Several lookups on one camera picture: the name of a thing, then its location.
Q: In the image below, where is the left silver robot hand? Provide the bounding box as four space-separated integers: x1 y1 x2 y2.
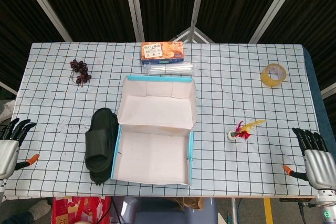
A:
0 118 40 180

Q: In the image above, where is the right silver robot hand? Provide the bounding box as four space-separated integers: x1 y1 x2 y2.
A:
282 127 336 190

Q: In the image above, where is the black slipper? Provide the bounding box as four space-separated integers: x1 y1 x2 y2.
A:
85 107 118 176
89 112 120 186

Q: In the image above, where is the light blue shoe box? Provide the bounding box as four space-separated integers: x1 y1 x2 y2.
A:
111 75 197 187

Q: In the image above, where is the red patterned bag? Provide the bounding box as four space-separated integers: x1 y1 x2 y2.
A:
51 196 113 224

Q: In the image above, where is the orange cookie box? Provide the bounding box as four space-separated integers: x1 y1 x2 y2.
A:
140 41 185 66

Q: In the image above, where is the white cloth bundle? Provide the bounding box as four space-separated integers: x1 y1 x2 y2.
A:
0 100 17 125

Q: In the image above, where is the feather shuttlecock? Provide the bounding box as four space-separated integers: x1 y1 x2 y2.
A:
227 119 266 142

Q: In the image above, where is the metal table leg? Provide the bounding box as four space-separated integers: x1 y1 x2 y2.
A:
230 197 238 224

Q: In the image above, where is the yellow tape roll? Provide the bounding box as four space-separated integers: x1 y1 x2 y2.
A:
260 63 287 88

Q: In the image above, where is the blue checkered tablecloth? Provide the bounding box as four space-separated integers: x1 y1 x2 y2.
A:
0 41 325 198

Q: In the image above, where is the dark red grape bunch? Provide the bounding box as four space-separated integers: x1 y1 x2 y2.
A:
69 59 92 88

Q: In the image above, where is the brown paper bag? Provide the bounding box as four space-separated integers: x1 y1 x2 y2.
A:
172 197 205 211

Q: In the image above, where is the grey-blue chair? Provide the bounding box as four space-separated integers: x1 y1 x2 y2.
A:
111 197 218 224

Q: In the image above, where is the clear plastic straw pack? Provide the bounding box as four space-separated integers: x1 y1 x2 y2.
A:
145 62 196 77

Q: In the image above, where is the white triangular frame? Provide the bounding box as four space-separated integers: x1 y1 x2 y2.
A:
172 27 215 43

